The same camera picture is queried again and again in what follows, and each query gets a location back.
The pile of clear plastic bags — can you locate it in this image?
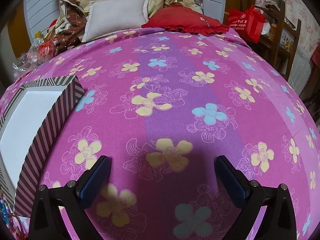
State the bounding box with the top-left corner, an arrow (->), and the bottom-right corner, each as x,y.
12,30 -> 65,78

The red ruffled cushion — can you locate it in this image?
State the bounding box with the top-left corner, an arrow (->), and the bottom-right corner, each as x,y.
141,5 -> 229,35

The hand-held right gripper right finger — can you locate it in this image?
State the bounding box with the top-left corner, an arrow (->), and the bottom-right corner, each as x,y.
215,155 -> 304,240

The striped cardboard box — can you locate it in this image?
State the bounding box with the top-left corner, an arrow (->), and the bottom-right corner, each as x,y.
0,76 -> 84,218

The blue bead bracelet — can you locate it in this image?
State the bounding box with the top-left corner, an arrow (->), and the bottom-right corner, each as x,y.
0,199 -> 8,222

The brown patterned quilt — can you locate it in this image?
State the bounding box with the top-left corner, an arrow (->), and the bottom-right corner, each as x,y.
42,0 -> 93,48

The red plush toy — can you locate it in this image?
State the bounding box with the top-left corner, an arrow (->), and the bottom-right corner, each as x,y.
48,20 -> 62,35

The pink floral bedsheet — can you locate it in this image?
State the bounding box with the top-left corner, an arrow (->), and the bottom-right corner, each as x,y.
0,26 -> 320,240

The red shopping bag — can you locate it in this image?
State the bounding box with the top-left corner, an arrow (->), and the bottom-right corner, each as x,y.
226,4 -> 266,43

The wooden chair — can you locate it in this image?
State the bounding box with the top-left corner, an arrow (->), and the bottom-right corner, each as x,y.
241,0 -> 303,80

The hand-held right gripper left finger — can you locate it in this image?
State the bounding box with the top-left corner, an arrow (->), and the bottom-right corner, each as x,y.
29,155 -> 112,240

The white pillow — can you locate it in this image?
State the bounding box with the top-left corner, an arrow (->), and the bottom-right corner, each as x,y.
81,0 -> 150,42

